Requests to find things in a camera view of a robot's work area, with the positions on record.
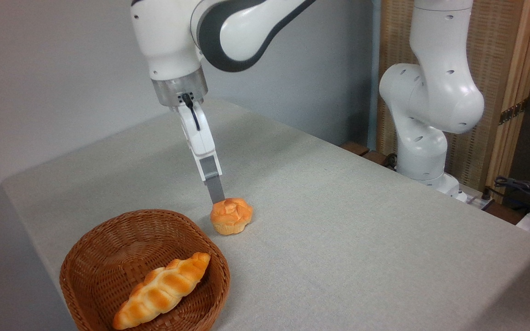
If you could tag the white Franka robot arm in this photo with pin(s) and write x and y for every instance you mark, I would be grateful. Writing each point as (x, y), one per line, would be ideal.
(435, 92)

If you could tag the long braided bread loaf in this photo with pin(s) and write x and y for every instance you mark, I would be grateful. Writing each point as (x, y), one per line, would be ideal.
(161, 289)

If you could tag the round golden bread roll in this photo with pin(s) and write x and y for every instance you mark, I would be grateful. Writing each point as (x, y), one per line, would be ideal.
(231, 216)

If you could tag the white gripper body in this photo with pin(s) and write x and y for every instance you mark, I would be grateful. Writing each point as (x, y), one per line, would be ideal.
(199, 138)

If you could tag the brown wicker basket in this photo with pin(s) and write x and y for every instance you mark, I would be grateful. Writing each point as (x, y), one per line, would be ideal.
(90, 285)

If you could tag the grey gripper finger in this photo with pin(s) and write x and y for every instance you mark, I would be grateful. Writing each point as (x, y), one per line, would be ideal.
(212, 177)

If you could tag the grey tablecloth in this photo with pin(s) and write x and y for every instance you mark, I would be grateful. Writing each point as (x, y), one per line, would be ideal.
(338, 239)

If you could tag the brass screen hinge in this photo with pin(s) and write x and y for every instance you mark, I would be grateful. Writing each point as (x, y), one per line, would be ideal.
(513, 111)

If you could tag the brown wooden block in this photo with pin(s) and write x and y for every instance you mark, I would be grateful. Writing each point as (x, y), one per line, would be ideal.
(376, 157)
(354, 148)

